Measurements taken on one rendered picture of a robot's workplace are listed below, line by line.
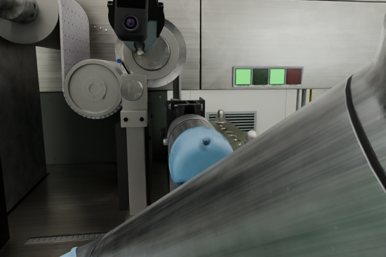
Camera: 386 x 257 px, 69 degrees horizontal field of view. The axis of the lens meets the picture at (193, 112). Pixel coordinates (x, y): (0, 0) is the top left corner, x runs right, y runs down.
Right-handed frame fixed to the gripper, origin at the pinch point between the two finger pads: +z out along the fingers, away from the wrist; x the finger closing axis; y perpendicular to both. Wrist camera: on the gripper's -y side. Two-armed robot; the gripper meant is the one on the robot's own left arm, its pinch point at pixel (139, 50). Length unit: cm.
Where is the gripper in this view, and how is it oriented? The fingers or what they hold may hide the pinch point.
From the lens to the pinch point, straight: 56.8
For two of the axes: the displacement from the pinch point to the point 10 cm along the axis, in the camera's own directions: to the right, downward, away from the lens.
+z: -1.0, 5.1, 8.6
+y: -0.8, -8.6, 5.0
